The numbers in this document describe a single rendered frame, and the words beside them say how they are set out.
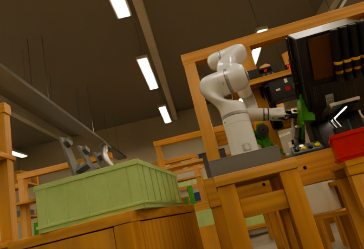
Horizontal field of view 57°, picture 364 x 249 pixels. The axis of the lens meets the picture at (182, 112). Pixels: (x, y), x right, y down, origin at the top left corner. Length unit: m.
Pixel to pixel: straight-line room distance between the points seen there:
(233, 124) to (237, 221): 0.41
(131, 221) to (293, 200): 0.59
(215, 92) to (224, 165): 0.36
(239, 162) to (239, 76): 0.40
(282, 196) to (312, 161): 0.52
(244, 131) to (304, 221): 0.42
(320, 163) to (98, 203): 1.11
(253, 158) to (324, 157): 0.58
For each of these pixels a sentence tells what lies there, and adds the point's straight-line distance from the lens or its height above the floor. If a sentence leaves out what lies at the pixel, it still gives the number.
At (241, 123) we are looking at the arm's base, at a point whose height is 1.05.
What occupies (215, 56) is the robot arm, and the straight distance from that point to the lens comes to 1.92.
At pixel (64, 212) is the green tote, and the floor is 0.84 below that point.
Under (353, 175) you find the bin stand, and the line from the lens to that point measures 1.53.
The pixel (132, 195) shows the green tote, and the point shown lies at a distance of 1.20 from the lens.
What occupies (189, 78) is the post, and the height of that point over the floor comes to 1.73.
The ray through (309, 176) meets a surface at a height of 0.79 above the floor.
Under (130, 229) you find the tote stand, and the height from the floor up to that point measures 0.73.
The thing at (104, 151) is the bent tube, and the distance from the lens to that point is 1.76.
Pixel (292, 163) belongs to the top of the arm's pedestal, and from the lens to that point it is 1.34.
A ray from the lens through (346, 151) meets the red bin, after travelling 1.59.
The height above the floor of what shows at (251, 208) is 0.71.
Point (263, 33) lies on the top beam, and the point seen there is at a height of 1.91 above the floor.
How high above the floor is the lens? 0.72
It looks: 18 degrees up
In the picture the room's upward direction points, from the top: 13 degrees counter-clockwise
